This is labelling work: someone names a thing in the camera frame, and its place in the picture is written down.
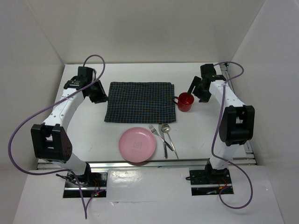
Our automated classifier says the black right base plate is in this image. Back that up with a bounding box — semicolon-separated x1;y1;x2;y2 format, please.
185;169;232;185

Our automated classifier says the red mug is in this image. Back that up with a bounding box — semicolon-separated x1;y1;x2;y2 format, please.
172;92;194;112

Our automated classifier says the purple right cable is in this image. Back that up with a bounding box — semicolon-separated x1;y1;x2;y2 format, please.
211;61;254;209

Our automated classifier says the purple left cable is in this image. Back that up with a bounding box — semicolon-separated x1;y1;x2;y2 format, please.
8;55;106;219

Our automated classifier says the dark checked cloth napkin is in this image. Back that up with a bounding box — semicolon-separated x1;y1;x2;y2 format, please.
104;82;176;124

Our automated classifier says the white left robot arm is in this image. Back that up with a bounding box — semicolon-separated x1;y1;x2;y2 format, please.
31;66;108;186

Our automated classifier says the silver knife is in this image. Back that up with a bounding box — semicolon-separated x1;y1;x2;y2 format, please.
158;123;169;159

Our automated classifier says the purple cable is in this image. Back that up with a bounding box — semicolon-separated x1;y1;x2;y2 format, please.
8;55;106;219
211;61;254;209

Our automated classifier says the silver fork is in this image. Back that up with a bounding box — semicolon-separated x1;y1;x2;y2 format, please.
149;124;174;151

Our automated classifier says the pink plate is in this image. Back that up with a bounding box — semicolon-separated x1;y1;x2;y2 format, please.
118;127;156;163

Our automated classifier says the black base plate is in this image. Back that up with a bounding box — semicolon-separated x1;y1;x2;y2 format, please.
65;172;107;189
185;169;232;185

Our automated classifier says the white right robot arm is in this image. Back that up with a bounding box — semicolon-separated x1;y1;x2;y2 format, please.
187;63;255;184

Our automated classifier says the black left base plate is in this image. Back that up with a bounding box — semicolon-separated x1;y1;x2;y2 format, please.
65;172;107;189

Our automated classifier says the aluminium right rail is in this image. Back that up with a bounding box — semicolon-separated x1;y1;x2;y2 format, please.
220;63;254;160

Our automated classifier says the silver spoon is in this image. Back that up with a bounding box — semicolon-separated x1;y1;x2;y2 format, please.
162;124;179;159

